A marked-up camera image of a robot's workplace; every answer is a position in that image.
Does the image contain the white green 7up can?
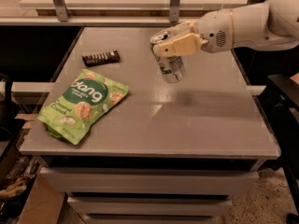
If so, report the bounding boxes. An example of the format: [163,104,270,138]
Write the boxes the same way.
[149,30,186,83]

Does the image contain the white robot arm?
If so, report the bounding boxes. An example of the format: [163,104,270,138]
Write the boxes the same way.
[153,0,299,57]

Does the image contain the brown cardboard box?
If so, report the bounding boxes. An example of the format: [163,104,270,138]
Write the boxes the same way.
[17,175,64,224]

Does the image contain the dark chocolate bar wrapper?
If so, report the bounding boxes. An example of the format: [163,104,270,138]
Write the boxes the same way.
[81,50,121,67]

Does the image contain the middle metal bracket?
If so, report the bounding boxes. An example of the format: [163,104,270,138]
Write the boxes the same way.
[169,0,180,22]

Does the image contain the left metal bracket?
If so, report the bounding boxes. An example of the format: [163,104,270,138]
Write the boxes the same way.
[52,0,69,22]

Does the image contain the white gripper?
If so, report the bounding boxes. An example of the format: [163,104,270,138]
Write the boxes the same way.
[152,9,234,58]

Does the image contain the green Dang snack bag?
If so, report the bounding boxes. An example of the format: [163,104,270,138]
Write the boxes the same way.
[37,69,129,145]

